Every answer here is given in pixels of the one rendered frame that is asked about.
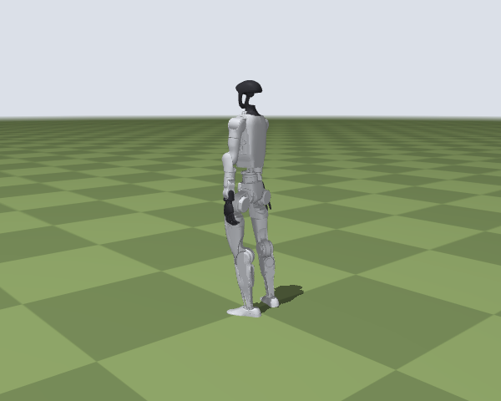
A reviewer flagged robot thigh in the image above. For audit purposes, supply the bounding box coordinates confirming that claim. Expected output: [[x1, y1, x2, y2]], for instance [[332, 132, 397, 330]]
[[249, 189, 271, 256], [225, 190, 255, 263]]

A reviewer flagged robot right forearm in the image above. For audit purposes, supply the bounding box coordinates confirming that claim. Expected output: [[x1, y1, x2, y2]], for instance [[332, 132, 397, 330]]
[[254, 164, 264, 180]]

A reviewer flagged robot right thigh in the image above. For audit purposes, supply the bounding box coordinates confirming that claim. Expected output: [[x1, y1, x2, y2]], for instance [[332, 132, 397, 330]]
[[249, 189, 271, 256]]

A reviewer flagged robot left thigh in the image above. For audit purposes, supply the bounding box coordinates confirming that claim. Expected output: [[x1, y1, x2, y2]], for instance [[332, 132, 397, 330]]
[[225, 190, 255, 263]]

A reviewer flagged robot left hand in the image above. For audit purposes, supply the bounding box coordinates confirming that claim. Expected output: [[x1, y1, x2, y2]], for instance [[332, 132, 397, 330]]
[[223, 190, 240, 226]]

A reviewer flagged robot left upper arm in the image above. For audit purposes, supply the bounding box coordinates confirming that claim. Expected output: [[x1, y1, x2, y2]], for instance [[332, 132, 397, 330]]
[[225, 117, 246, 165]]

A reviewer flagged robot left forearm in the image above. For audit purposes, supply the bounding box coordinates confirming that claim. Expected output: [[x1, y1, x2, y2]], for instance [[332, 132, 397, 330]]
[[222, 153, 236, 199]]

